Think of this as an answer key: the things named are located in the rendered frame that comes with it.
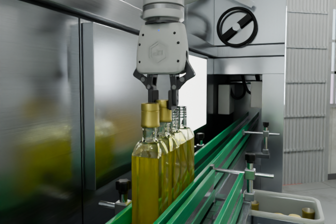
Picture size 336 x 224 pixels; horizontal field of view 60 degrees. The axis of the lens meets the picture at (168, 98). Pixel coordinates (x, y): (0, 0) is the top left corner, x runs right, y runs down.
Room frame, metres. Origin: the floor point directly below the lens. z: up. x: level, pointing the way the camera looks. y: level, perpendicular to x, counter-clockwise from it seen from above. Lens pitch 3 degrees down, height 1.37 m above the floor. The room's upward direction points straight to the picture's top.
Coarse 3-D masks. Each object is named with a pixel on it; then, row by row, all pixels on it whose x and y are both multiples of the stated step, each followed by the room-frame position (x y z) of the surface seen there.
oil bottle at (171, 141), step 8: (160, 136) 0.58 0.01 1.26; (168, 136) 0.58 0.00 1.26; (168, 144) 0.57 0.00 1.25; (176, 144) 0.59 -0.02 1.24; (168, 152) 0.56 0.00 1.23; (176, 152) 0.59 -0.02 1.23; (168, 160) 0.56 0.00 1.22; (176, 160) 0.59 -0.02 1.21; (168, 168) 0.56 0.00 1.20; (176, 168) 0.59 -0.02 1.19; (168, 176) 0.56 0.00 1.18; (176, 176) 0.59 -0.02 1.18; (168, 184) 0.56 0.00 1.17; (176, 184) 0.59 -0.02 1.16; (168, 192) 0.56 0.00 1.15; (176, 192) 0.59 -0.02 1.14; (168, 200) 0.56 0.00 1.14
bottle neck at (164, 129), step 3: (159, 123) 0.59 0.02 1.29; (162, 123) 0.58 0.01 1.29; (165, 123) 0.58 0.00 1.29; (168, 123) 0.59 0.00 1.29; (159, 126) 0.59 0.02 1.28; (162, 126) 0.58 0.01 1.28; (165, 126) 0.58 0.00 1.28; (168, 126) 0.59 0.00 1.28; (159, 129) 0.59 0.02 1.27; (162, 129) 0.58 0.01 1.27; (165, 129) 0.59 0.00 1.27; (168, 129) 0.59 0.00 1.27; (159, 132) 0.59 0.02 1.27; (162, 132) 0.58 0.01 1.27; (165, 132) 0.59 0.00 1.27; (168, 132) 0.59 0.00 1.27
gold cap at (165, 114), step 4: (156, 100) 0.59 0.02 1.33; (160, 100) 0.58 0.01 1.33; (164, 100) 0.58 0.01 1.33; (160, 104) 0.58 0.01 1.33; (164, 104) 0.58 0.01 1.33; (160, 108) 0.58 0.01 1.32; (164, 108) 0.58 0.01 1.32; (160, 112) 0.58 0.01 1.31; (164, 112) 0.58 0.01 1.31; (168, 112) 0.59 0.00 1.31; (160, 116) 0.58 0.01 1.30; (164, 116) 0.58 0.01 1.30; (168, 116) 0.59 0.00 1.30; (160, 120) 0.58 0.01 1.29; (164, 120) 0.58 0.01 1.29; (168, 120) 0.58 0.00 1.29
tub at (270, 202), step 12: (264, 192) 0.93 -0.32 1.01; (276, 192) 0.92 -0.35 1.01; (264, 204) 0.93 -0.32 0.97; (276, 204) 0.91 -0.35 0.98; (288, 204) 0.90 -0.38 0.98; (300, 204) 0.89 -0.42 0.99; (312, 204) 0.87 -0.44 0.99; (264, 216) 0.79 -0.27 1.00; (276, 216) 0.77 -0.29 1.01; (288, 216) 0.76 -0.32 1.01; (300, 216) 0.89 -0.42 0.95
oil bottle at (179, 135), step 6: (174, 132) 0.63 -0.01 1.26; (180, 132) 0.64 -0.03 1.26; (180, 138) 0.63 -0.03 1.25; (180, 144) 0.62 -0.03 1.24; (186, 144) 0.66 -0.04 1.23; (180, 150) 0.62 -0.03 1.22; (186, 150) 0.66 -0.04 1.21; (180, 156) 0.62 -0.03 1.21; (186, 156) 0.66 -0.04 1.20; (180, 162) 0.62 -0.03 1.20; (186, 162) 0.66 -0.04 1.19; (180, 168) 0.62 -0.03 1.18; (186, 168) 0.66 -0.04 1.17; (180, 174) 0.62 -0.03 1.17; (186, 174) 0.66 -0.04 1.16; (180, 180) 0.62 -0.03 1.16; (186, 180) 0.66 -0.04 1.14; (180, 186) 0.62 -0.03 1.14; (186, 186) 0.66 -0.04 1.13; (180, 192) 0.62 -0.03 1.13
